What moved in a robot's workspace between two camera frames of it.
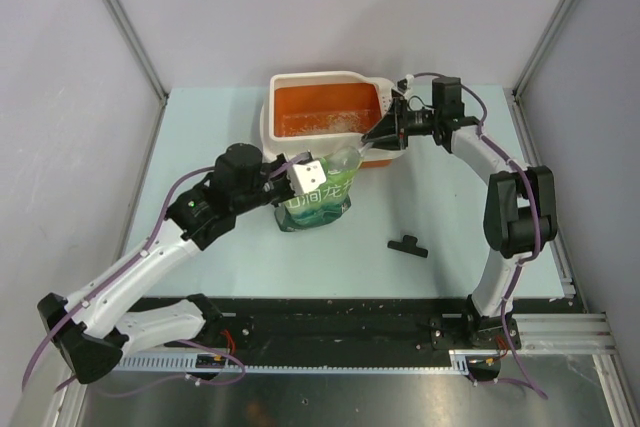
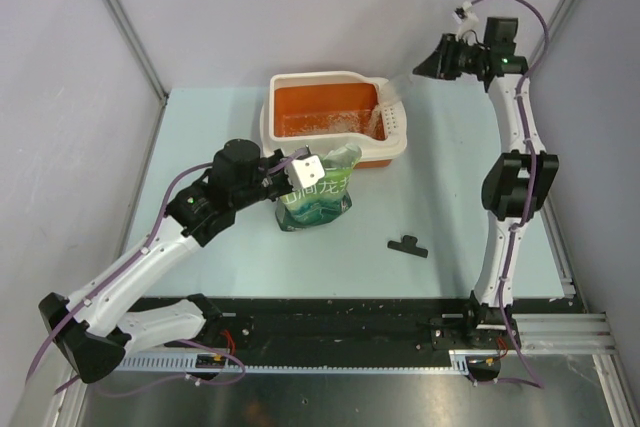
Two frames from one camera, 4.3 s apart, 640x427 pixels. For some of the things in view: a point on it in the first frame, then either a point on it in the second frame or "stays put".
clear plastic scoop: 346,158 -> 394,88
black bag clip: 409,246 stays put
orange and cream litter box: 320,111 stays put
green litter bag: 322,207 stays put
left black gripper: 288,191 stays put
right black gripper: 393,130 -> 438,63
